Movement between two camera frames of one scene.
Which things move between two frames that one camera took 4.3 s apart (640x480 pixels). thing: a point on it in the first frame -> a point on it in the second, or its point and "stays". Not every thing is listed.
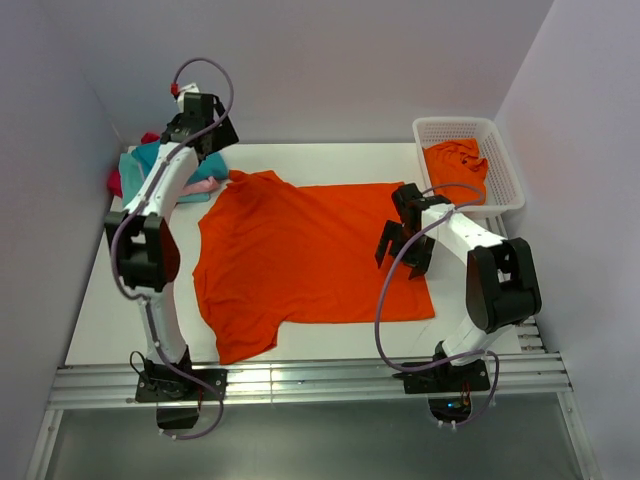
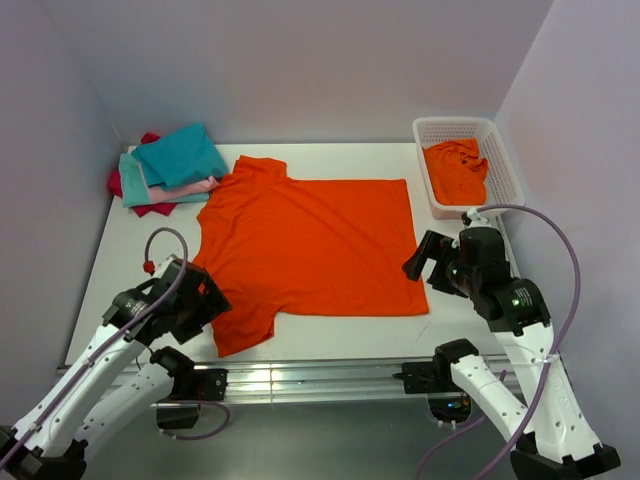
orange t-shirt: (272, 253) stays
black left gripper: (225, 136) -> (211, 305)
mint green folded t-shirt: (133, 182) stays
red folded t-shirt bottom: (113, 180) stays
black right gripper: (419, 260) -> (431, 244)
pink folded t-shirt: (207, 185) stays
